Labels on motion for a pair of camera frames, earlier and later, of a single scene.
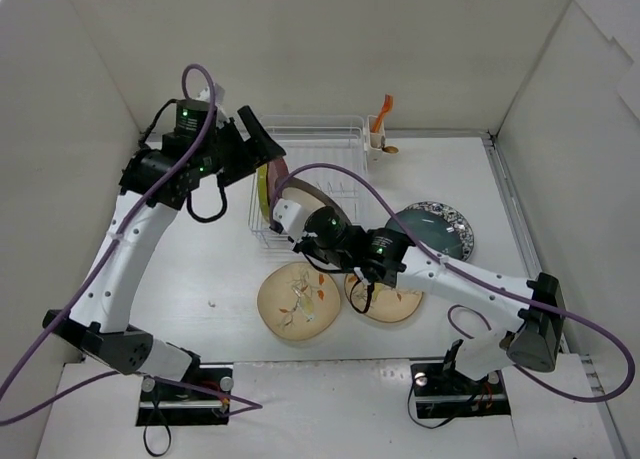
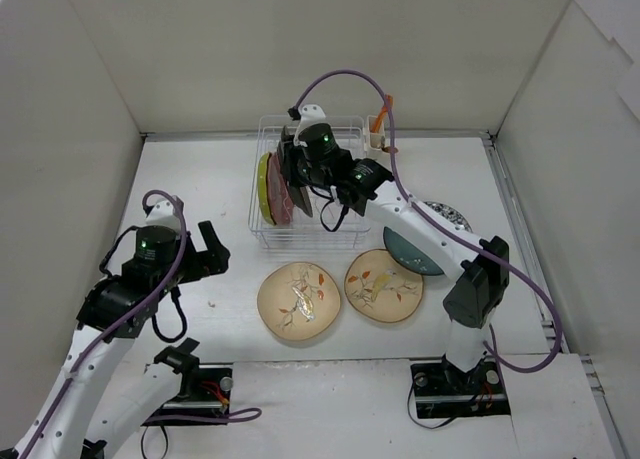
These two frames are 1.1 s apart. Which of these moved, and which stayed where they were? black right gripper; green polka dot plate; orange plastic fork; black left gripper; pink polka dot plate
Moved: black right gripper; black left gripper
Stayed: pink polka dot plate; orange plastic fork; green polka dot plate
